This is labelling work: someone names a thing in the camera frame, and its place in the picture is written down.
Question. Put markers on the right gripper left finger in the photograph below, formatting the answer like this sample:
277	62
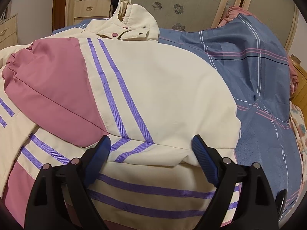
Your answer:
46	208

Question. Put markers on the pink and cream jacket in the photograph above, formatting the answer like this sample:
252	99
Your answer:
62	93

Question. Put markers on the wooden headboard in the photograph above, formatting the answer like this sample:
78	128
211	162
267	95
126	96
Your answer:
299	97

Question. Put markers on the blue plaid bed sheet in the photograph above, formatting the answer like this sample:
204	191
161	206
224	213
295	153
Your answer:
230	85

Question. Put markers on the light wood side cabinet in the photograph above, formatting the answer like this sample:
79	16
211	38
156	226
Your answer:
8	32

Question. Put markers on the brown wooden door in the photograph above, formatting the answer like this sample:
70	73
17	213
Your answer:
58	14

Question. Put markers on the wardrobe with frosted sliding doors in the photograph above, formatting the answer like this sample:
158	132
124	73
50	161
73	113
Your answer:
281	16

